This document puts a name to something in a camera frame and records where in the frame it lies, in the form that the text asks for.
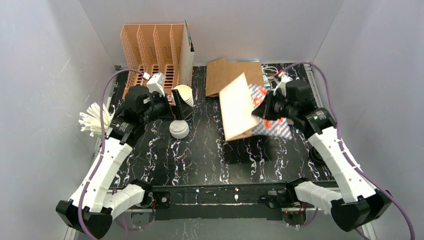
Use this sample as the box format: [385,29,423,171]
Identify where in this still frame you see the stack of white paper cups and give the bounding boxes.
[171,84,194,122]

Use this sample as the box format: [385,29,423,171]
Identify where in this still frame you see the blue checkered paper bag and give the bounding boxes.
[218,72,294,142]

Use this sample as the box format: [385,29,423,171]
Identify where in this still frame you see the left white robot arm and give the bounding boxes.
[55,85,194,240]

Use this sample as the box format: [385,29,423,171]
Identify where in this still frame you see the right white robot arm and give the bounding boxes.
[251,81,392,232]

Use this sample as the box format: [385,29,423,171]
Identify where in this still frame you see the stack of white cup lids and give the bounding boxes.
[169,120,190,139]

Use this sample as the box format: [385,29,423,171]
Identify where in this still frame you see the grey folder in rack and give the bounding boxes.
[179,20,195,86]

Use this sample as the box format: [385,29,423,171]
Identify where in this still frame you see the brown kraft paper bags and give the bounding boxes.
[205,58,264,97]

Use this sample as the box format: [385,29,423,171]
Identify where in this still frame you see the orange plastic file rack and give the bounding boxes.
[120,23,184,94]

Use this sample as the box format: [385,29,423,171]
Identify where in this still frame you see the black cup lids stack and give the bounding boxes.
[308,147,326,166]

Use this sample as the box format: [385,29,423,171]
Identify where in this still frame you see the green cup of straws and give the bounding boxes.
[78,102,116,137]

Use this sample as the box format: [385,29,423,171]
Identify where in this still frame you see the colourful bag handles bundle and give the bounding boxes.
[261,65,279,88]

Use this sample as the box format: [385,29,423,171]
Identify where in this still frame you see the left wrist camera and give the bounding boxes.
[146,72,166,97]

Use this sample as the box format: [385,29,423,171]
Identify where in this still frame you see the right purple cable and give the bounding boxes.
[283,61,416,240]

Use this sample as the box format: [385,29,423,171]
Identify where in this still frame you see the purple cable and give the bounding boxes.
[77,68,150,240]
[283,61,416,240]

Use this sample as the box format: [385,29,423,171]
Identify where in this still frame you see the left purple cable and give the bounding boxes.
[77,68,150,240]

